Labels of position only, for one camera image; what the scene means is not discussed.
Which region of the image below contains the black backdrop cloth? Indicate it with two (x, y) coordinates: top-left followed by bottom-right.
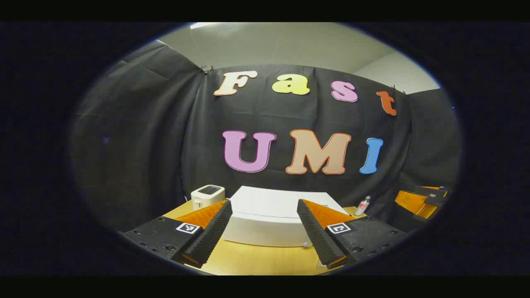
(70, 40), (462, 232)

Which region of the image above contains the white microwave oven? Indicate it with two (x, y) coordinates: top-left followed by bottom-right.
(222, 186), (350, 248)

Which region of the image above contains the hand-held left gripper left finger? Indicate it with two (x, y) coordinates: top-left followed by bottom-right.
(123, 199), (233, 269)

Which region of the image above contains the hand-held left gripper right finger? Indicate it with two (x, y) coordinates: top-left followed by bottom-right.
(296, 199), (409, 270)

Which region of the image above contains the small bottle with red label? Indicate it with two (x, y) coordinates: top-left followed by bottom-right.
(354, 196), (371, 216)

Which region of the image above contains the white toaster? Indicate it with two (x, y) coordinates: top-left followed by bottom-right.
(191, 185), (226, 211)

